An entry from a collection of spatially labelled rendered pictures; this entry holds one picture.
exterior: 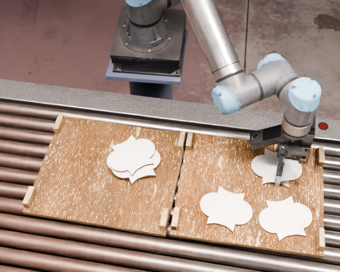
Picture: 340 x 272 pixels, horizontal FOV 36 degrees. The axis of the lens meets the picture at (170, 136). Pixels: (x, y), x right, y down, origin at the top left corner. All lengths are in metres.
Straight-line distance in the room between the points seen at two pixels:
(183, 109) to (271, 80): 0.46
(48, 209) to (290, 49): 2.12
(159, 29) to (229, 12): 1.70
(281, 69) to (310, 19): 2.17
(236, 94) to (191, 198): 0.36
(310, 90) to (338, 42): 2.11
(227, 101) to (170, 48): 0.60
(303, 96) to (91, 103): 0.76
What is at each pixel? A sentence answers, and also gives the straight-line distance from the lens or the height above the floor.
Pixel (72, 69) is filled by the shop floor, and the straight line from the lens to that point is 3.18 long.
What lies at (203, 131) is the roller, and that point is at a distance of 1.65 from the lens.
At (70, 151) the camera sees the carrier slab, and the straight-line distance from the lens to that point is 1.62.
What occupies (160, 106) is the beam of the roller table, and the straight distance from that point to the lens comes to 1.72.
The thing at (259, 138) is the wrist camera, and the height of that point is 1.08.
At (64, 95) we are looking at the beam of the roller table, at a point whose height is 0.91.
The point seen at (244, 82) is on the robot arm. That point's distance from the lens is 1.31.
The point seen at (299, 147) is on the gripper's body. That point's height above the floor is 1.08.
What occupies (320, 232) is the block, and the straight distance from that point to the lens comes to 1.46.
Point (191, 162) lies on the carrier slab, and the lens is 1.56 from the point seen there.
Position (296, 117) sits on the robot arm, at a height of 1.22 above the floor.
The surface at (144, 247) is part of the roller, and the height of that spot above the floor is 0.91.
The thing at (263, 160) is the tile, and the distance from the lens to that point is 1.57.
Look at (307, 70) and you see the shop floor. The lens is 3.18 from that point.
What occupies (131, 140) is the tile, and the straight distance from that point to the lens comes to 1.59.
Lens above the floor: 2.23
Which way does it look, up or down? 53 degrees down
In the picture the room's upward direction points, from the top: 2 degrees counter-clockwise
